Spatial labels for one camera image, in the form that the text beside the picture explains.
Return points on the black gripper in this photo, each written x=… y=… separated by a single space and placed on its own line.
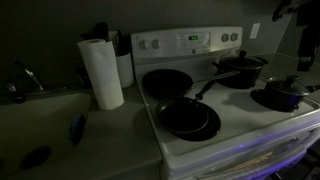
x=305 y=65

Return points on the round grey stove knob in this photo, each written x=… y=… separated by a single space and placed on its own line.
x=234 y=36
x=225 y=37
x=143 y=44
x=155 y=43

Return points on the dark Franka robot arm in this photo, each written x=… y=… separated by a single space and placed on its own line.
x=308 y=20

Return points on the white electric stove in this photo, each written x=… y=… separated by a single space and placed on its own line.
x=240 y=110

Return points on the green stove clock display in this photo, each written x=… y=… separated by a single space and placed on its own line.
x=193 y=37

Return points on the small black saucepan lid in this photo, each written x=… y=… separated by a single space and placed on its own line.
x=287 y=86

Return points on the small black saucepan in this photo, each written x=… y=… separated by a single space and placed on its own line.
x=283 y=98

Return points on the large black pot lid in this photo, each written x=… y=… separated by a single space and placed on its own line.
x=242 y=60

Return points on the large black pot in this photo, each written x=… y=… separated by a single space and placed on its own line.
x=241 y=75

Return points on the white utensil holder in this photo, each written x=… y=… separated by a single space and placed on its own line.
x=125 y=70

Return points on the black kitchen utensil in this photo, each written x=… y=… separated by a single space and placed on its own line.
x=122 y=42

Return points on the white paper towel roll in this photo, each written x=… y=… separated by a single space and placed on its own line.
x=101 y=75

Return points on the black spatula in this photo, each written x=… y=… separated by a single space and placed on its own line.
x=100 y=30

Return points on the blue sponge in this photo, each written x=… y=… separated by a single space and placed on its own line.
x=77 y=129

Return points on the chrome sink faucet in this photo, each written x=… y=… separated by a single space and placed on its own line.
x=30 y=75

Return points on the white kitchen sink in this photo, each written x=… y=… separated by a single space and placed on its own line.
x=36 y=130

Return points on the dark sink sprayer knob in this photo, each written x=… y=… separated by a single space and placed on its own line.
x=16 y=95

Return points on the white wall outlet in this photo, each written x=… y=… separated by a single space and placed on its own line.
x=255 y=30

